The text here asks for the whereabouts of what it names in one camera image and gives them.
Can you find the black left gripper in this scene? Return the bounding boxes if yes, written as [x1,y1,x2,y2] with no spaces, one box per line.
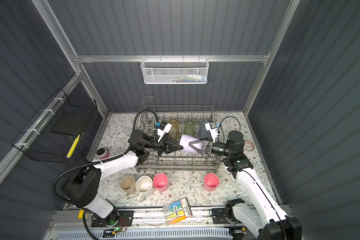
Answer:
[143,134,183,159]

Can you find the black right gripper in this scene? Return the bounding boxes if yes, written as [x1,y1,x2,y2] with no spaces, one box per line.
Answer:
[189,137,232,159]

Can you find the yellow glass tumbler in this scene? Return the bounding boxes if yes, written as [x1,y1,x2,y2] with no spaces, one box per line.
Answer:
[169,119,180,140]

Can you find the blue plastic tumbler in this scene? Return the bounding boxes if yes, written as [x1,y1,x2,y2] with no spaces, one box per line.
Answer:
[198,120,210,140]

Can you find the purple cup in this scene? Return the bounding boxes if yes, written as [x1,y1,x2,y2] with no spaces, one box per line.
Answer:
[180,134,204,154]

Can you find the green glass tumbler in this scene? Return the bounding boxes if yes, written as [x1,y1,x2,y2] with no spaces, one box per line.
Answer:
[183,121,196,137]

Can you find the pink cup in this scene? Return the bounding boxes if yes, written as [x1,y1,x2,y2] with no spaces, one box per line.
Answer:
[204,173,220,192]
[153,173,169,192]

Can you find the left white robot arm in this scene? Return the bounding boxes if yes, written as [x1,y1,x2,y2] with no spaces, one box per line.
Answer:
[62,130,184,219]

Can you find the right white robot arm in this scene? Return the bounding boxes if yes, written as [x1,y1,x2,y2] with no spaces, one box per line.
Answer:
[181,131,303,240]

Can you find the white mug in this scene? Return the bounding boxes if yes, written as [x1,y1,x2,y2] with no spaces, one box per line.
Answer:
[135,176,155,203]

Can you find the beige cup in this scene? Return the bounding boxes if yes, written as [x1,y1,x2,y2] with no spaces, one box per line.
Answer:
[120,176,136,194]

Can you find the highlighter marker pack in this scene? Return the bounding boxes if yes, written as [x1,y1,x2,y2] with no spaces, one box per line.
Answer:
[163,197,193,226]

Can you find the pink tape roll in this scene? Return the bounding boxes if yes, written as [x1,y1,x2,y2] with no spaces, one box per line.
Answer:
[96,148,110,160]

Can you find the yellow highlighter in basket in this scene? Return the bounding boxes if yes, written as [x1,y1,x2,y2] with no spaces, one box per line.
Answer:
[66,135,81,159]

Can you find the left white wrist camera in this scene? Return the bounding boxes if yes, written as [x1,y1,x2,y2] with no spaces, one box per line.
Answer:
[156,121,172,142]

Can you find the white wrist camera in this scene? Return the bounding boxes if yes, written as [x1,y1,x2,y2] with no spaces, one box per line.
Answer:
[156,121,172,142]
[205,122,220,143]

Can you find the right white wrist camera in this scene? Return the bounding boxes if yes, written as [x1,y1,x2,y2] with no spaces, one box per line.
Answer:
[205,122,220,143]

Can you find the grey wire dish rack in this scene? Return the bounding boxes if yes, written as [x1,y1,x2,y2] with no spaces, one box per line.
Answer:
[132,96,222,172]

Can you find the white mesh wall basket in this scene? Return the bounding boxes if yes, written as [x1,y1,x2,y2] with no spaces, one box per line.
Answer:
[141,59,210,85]

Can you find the yellow marker on rail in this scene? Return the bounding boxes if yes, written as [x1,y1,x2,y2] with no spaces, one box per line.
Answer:
[78,209,84,219]

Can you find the black wire wall basket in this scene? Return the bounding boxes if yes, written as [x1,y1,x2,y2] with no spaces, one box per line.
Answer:
[12,91,98,164]

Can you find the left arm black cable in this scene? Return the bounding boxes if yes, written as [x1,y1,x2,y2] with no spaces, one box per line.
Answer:
[50,108,160,208]

